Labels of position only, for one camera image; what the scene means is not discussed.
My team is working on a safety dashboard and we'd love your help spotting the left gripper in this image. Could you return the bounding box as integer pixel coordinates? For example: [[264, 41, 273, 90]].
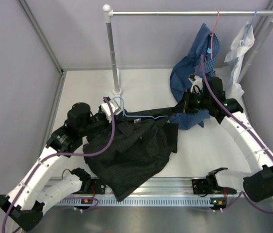
[[79, 111, 123, 137]]

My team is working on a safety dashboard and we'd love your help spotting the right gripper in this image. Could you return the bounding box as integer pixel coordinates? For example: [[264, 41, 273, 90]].
[[173, 89, 211, 115]]

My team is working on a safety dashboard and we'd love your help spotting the light blue wire hanger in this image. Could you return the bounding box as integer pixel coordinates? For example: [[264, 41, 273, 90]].
[[111, 96, 169, 120]]

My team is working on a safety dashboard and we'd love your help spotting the black pinstripe shirt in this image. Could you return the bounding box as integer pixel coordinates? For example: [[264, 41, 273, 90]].
[[85, 108, 178, 201]]

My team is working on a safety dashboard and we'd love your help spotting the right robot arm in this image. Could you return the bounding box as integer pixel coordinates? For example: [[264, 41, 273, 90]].
[[182, 75, 273, 202]]

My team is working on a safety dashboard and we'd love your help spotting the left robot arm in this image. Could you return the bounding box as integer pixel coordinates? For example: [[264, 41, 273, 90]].
[[0, 98, 116, 233]]

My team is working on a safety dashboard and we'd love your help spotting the blue checked shirt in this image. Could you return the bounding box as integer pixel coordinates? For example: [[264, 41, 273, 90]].
[[170, 23, 220, 130]]

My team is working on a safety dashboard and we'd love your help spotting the white shirt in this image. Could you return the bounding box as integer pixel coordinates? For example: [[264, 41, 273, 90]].
[[224, 22, 255, 100]]

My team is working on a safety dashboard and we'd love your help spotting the metal clothes rack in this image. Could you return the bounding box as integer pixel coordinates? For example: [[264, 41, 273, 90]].
[[103, 0, 273, 95]]

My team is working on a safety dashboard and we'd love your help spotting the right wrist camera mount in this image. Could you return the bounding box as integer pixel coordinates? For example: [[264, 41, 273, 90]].
[[188, 74, 203, 94]]

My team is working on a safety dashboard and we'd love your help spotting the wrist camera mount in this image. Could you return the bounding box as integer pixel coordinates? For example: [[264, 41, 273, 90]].
[[100, 100, 122, 123], [188, 74, 203, 94]]

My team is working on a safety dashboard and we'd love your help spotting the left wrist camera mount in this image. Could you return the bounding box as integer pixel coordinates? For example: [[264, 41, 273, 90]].
[[100, 100, 122, 123]]

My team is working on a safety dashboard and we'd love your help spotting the pink wire hanger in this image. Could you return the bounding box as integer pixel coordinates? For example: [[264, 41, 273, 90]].
[[210, 8, 220, 60]]

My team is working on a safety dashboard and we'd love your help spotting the aluminium mounting rail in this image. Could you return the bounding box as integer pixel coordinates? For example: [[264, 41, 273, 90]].
[[54, 177, 239, 209]]

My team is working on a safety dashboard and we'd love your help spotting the blue wire hanger right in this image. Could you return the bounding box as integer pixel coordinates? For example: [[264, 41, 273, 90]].
[[243, 9, 258, 39]]

